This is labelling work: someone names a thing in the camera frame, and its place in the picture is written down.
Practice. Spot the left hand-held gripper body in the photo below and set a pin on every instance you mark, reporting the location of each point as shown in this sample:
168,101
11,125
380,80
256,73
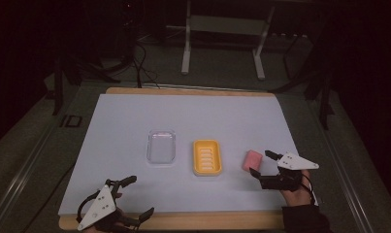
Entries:
99,205

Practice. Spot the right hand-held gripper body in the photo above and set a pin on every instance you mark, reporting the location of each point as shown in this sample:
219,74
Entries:
295,163

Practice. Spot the pink soap bar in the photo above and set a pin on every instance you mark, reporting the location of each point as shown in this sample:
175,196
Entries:
252,160

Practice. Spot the person's left hand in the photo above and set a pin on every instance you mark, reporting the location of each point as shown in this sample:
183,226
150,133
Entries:
118,195

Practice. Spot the person's right hand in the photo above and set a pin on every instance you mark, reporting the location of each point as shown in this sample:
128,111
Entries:
296,195

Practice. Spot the white table mat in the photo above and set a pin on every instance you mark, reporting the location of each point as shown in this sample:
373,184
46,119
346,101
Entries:
125,181

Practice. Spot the clear plastic container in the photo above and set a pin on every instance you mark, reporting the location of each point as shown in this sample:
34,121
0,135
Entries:
161,147

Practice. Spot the yellow soap dish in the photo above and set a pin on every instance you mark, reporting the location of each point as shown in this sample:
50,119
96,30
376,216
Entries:
207,157

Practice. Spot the black stand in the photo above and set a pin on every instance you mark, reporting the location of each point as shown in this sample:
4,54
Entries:
58,87
324,97

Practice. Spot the white metal stand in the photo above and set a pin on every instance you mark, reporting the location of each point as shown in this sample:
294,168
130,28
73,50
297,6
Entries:
227,24

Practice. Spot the metal floor rail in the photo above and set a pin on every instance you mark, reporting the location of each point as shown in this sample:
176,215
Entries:
20,176
345,181

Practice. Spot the black rectangular frame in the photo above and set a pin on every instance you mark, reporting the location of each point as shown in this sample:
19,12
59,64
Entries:
71,121

